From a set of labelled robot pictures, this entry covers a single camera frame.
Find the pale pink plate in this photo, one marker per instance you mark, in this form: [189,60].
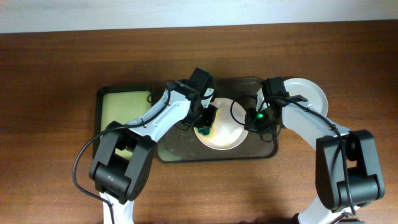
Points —
[228,133]

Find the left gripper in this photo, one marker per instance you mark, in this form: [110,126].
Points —
[206,118]

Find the small black tray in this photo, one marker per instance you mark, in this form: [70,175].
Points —
[114,89]

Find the green yellow scrub sponge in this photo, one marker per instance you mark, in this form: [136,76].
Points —
[205,132]

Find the pale blue plate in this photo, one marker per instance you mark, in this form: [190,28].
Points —
[310,90]

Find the yellow-green foam pad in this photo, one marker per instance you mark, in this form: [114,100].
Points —
[123,107]

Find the large brown tray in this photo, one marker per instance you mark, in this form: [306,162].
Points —
[183,146]

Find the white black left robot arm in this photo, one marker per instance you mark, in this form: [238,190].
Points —
[122,162]

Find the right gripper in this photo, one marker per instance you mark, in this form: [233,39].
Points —
[250,125]

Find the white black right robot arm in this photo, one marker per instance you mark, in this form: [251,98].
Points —
[348,174]

